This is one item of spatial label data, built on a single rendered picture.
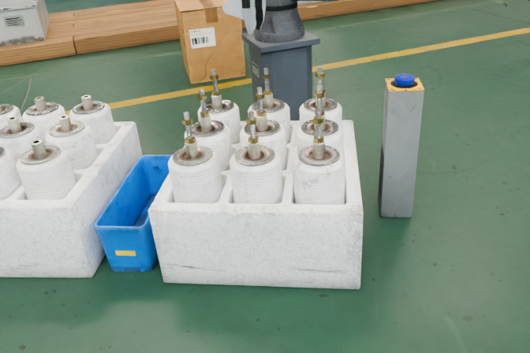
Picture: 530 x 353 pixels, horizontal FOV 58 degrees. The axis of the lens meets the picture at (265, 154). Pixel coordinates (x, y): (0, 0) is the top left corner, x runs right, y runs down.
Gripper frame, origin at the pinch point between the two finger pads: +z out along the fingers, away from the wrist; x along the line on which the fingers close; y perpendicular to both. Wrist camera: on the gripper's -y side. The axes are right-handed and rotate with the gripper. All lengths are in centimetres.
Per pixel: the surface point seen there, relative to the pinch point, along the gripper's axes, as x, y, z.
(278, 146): 2.1, -3.6, 23.9
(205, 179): 17.3, 5.2, 24.1
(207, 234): 21.0, 4.2, 33.7
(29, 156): 23, 41, 21
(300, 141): 0.4, -7.6, 23.0
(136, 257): 22, 21, 42
